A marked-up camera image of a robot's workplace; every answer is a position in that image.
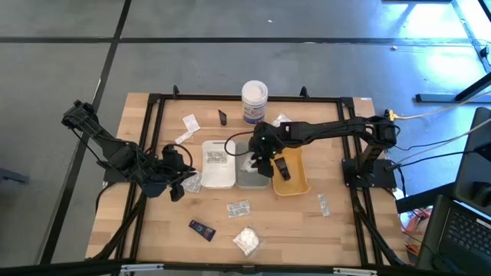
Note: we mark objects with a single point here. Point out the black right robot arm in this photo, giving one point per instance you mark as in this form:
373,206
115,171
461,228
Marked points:
330,130

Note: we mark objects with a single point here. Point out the black laptop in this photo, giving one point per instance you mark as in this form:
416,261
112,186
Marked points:
468,234

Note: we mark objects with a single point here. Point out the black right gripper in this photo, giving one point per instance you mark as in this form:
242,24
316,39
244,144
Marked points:
266,142

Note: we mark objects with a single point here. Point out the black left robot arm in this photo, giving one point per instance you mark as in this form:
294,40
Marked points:
115,151

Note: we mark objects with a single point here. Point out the white plastic bin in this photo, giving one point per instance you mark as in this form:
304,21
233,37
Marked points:
218,178

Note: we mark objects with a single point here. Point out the grey floor stand foot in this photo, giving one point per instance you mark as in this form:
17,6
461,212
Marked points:
13,177

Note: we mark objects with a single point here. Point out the yellow plastic bin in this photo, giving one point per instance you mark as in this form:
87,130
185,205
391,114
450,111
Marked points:
297,186

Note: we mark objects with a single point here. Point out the clear bag of cotton balls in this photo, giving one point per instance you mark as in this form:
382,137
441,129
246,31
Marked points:
245,165
279,118

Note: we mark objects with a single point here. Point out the white square sachet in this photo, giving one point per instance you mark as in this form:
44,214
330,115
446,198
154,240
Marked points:
191,123

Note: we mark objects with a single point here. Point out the clear bag of cotton pads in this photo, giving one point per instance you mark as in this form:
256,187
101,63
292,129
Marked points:
246,240

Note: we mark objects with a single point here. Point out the black floor stand foot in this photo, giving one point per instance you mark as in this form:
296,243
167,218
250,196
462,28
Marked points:
441,98

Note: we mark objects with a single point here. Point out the dark blue printed tube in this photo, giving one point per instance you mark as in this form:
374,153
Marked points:
202,230

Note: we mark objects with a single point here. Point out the black rig crossbar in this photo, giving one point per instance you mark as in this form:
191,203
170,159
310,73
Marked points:
76,269

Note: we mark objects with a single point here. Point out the black aluminium table frame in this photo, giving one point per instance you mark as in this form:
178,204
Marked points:
222,97

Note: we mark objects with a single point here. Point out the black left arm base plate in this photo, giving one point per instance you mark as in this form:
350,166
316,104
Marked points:
113,178

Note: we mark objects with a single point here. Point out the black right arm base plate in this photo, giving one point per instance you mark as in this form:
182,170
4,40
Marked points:
385,180

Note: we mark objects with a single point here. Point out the grey plastic bin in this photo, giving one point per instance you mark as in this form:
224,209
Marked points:
251,183

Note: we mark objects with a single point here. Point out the white wipes canister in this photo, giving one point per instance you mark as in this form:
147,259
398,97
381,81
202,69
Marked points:
254,99

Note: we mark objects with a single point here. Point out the yellow power plug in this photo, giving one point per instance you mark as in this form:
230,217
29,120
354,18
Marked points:
390,114

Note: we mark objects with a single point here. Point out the white strip sachet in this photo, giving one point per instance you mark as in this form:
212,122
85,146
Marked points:
183,138

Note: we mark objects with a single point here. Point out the black toiletry tube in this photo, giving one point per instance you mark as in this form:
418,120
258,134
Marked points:
283,170

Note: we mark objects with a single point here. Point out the small black tube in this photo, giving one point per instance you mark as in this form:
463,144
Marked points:
222,118

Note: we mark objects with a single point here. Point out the narrow clear bandage pack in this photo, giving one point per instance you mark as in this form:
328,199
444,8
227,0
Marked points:
323,205

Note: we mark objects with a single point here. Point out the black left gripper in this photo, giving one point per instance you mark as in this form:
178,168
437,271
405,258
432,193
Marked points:
172,176

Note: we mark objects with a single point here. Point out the black desk bar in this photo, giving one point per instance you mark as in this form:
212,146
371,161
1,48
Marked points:
422,199

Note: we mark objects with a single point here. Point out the black computer monitor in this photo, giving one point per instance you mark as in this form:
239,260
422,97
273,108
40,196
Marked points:
473,161

